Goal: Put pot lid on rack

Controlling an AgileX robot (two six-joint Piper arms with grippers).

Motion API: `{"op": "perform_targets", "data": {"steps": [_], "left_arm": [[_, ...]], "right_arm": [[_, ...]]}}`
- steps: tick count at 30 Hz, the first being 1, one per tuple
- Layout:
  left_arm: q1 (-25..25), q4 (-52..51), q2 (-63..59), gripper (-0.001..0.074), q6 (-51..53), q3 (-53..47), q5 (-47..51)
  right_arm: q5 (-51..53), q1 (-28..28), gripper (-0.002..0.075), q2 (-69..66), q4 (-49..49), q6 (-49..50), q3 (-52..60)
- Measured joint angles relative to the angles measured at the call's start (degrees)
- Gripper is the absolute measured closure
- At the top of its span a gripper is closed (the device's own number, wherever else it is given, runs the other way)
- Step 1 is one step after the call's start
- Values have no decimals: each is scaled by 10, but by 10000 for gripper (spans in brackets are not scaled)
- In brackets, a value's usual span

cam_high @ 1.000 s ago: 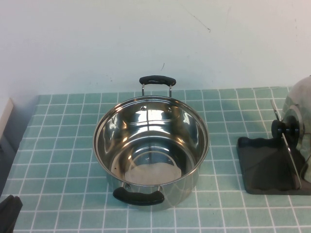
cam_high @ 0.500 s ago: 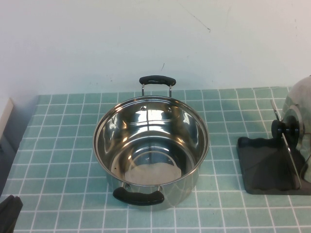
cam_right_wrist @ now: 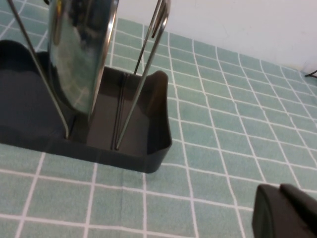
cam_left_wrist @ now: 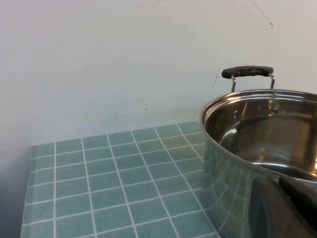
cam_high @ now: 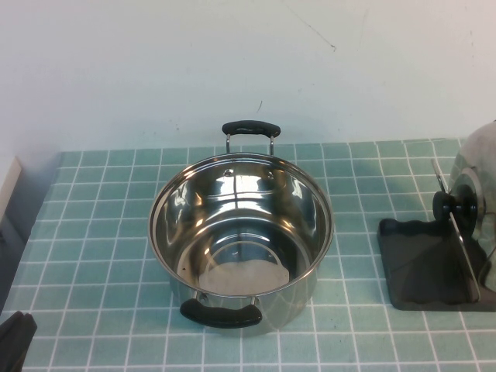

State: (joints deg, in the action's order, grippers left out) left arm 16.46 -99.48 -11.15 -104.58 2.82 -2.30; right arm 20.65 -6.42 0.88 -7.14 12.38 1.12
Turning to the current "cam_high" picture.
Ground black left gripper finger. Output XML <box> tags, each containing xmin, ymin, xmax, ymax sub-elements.
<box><xmin>15</xmin><ymin>314</ymin><xmax>38</xmax><ymax>372</ymax></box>
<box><xmin>0</xmin><ymin>311</ymin><xmax>25</xmax><ymax>372</ymax></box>

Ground steel pot lid black knob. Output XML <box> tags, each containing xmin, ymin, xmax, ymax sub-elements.
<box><xmin>432</xmin><ymin>119</ymin><xmax>496</xmax><ymax>291</ymax></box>

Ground dark grey lid rack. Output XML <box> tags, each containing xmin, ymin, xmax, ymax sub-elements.
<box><xmin>377</xmin><ymin>157</ymin><xmax>496</xmax><ymax>313</ymax></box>

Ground green tile pattern tablecloth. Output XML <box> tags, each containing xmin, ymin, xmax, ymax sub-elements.
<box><xmin>0</xmin><ymin>138</ymin><xmax>496</xmax><ymax>372</ymax></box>

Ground beige board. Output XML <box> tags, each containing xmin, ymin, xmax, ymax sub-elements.
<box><xmin>0</xmin><ymin>156</ymin><xmax>28</xmax><ymax>233</ymax></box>

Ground stainless steel pot black handles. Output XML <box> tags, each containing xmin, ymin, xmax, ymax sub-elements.
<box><xmin>148</xmin><ymin>119</ymin><xmax>335</xmax><ymax>337</ymax></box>

